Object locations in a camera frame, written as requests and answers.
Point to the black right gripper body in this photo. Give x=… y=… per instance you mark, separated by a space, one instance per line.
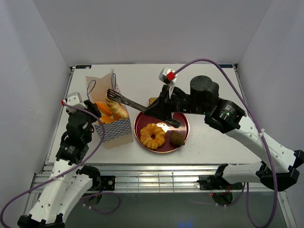
x=182 y=103

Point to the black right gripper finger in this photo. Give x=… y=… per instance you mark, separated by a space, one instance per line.
x=159 y=109
x=173 y=122

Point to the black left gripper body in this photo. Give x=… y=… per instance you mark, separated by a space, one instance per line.
x=91 y=118

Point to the dark brown bread wedge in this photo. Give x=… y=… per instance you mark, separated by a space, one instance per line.
x=177 y=138

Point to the orange oval bread loaf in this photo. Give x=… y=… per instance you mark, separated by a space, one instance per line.
x=103 y=107

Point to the blue checkered paper bag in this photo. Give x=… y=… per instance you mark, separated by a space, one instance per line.
x=117 y=128

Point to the small croissant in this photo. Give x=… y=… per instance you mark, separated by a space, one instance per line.
x=116 y=108

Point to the long twisted bread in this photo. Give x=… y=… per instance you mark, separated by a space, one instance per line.
x=106 y=119

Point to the metal kitchen tongs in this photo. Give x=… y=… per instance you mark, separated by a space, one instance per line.
x=117 y=97

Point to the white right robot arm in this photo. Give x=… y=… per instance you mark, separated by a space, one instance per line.
x=277 y=168

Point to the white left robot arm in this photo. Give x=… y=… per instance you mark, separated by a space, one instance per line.
x=69 y=179

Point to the brown bread slice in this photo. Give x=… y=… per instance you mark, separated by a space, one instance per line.
x=152 y=100

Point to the pink sugared donut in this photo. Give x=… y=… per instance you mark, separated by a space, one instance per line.
x=164 y=126

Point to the dark red round plate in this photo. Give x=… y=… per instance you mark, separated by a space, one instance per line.
x=142 y=120

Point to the right black table label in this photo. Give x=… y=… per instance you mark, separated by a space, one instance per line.
x=226 y=65

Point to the black table label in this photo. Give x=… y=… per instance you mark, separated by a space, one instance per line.
x=226 y=65
x=83 y=67

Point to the left black table label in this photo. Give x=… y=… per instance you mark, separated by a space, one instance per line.
x=83 y=67

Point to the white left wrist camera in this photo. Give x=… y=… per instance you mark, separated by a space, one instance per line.
x=74 y=100

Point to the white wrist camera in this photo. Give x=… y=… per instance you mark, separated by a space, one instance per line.
x=167 y=76
x=74 y=100

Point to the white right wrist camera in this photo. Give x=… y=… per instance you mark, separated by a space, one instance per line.
x=167 y=76

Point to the twisted ring bread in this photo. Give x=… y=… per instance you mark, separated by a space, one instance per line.
x=152 y=136

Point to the aluminium frame rail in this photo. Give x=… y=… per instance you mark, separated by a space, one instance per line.
x=156 y=178

